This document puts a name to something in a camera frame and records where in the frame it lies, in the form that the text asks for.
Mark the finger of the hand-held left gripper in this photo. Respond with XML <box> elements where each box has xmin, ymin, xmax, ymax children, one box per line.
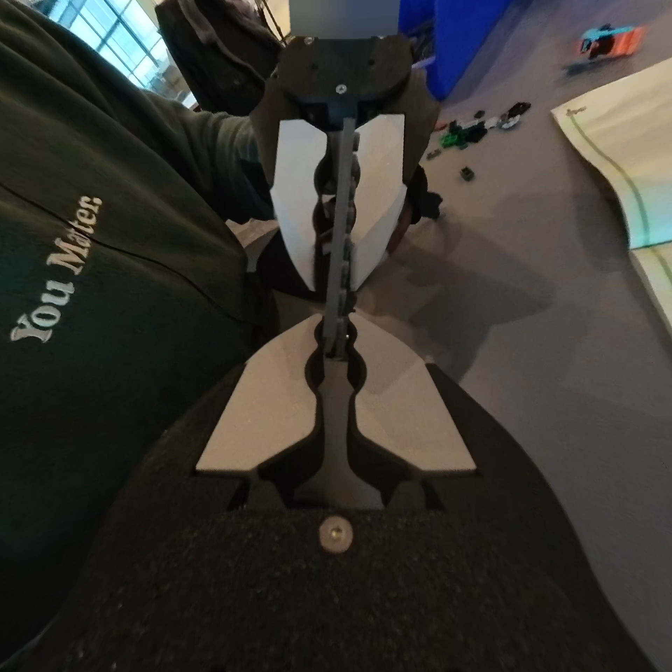
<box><xmin>269</xmin><ymin>119</ymin><xmax>331</xmax><ymax>294</ymax></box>
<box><xmin>346</xmin><ymin>112</ymin><xmax>407</xmax><ymax>293</ymax></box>

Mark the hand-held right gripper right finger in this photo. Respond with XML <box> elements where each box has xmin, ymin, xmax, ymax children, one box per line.
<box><xmin>348</xmin><ymin>311</ymin><xmax>478</xmax><ymax>480</ymax></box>

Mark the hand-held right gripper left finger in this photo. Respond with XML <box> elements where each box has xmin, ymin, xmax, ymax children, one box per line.
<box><xmin>194</xmin><ymin>313</ymin><xmax>323</xmax><ymax>480</ymax></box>

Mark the dark grey studded brick plate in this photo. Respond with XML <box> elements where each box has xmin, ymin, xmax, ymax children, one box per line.
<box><xmin>321</xmin><ymin>118</ymin><xmax>359</xmax><ymax>363</ymax></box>

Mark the grey desk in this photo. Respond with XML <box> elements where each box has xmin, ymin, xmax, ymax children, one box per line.
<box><xmin>226</xmin><ymin>0</ymin><xmax>672</xmax><ymax>672</ymax></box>

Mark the green black brick cluster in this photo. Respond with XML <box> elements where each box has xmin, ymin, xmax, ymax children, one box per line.
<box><xmin>438</xmin><ymin>118</ymin><xmax>489</xmax><ymax>151</ymax></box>

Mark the blue plastic bin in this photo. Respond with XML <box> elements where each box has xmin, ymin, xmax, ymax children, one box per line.
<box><xmin>397</xmin><ymin>0</ymin><xmax>512</xmax><ymax>100</ymax></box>

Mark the white black round brick piece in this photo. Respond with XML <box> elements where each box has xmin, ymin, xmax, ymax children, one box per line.
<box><xmin>489</xmin><ymin>101</ymin><xmax>532</xmax><ymax>130</ymax></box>

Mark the person's dark green sweatshirt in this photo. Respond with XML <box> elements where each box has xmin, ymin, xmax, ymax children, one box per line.
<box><xmin>0</xmin><ymin>0</ymin><xmax>279</xmax><ymax>662</ymax></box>

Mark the paned glass window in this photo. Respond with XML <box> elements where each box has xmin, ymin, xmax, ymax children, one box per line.
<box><xmin>50</xmin><ymin>0</ymin><xmax>190</xmax><ymax>108</ymax></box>

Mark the open instruction booklet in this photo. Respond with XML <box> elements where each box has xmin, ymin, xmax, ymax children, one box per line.
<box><xmin>551</xmin><ymin>55</ymin><xmax>672</xmax><ymax>321</ymax></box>

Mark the small orange toy piece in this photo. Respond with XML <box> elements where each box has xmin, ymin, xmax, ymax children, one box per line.
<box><xmin>563</xmin><ymin>23</ymin><xmax>646</xmax><ymax>71</ymax></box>

